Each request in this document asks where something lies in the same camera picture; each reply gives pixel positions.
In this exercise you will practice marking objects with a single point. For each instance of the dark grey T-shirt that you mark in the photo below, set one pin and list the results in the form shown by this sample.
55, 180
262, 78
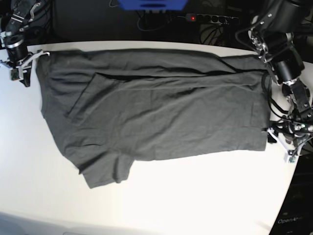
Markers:
107, 109

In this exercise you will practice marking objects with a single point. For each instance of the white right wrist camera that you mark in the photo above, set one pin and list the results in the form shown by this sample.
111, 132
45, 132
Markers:
15, 71

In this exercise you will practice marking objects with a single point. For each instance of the black OpenArm base box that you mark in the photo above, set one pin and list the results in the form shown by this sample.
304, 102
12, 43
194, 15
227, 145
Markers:
296, 214

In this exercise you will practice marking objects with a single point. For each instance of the black power strip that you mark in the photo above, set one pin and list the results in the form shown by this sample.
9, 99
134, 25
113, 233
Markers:
212, 19

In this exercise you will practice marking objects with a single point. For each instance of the blue plastic box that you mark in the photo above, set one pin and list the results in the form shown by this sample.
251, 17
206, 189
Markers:
177, 5

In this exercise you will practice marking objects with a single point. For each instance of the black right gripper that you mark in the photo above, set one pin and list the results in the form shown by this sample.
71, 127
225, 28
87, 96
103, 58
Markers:
17, 52

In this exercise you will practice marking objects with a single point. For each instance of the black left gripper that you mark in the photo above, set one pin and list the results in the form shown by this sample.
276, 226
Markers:
294, 132

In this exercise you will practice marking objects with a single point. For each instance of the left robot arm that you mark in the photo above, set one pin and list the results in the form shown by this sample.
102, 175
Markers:
270, 34

